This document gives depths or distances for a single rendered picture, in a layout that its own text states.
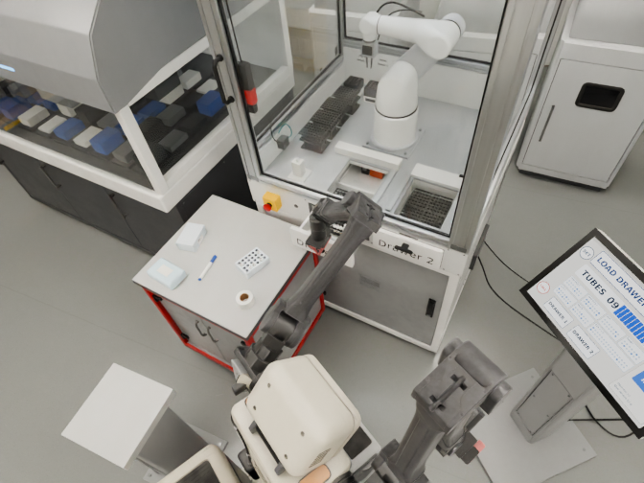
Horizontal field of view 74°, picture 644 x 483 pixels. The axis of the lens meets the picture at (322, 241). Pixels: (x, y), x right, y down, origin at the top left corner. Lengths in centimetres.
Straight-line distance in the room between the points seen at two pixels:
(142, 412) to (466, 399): 128
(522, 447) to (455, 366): 172
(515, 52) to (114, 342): 252
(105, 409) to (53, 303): 158
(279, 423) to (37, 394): 217
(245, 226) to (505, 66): 132
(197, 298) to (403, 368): 118
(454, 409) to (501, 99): 83
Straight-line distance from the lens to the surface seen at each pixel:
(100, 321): 303
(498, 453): 237
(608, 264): 154
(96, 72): 181
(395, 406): 239
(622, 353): 152
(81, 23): 182
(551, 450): 245
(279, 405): 96
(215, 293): 187
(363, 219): 106
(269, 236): 200
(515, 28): 118
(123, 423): 177
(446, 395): 71
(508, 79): 123
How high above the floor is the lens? 227
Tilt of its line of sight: 51 degrees down
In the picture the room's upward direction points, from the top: 7 degrees counter-clockwise
